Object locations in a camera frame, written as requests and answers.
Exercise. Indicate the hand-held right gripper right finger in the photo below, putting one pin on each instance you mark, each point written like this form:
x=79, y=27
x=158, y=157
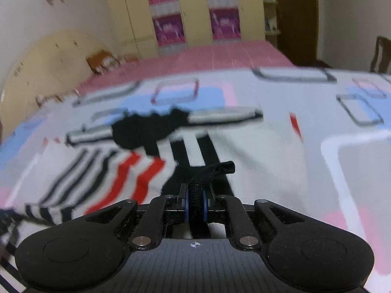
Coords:
x=205, y=209

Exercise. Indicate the brown orange pillow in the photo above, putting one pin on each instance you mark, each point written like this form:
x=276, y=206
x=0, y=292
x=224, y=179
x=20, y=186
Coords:
x=102, y=62

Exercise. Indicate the wooden chair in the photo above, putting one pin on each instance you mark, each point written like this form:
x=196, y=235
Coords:
x=380, y=55

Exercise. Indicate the pink bed sheet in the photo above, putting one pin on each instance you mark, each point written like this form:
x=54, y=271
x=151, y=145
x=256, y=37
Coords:
x=220, y=56

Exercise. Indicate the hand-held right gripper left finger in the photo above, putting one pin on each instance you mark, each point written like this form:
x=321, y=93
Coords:
x=186, y=209

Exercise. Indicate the printed blanket with rectangles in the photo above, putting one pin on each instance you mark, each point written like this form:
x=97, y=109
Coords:
x=351, y=174

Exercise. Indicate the cream wardrobe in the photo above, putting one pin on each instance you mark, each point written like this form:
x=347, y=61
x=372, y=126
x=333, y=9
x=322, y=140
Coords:
x=195, y=12

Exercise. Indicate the brown wooden door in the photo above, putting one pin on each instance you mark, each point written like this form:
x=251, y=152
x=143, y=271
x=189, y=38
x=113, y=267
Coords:
x=297, y=18

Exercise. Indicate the cream round headboard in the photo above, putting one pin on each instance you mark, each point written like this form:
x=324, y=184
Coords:
x=45, y=64

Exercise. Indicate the striped white knit sweater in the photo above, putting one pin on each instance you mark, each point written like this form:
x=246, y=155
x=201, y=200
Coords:
x=259, y=158

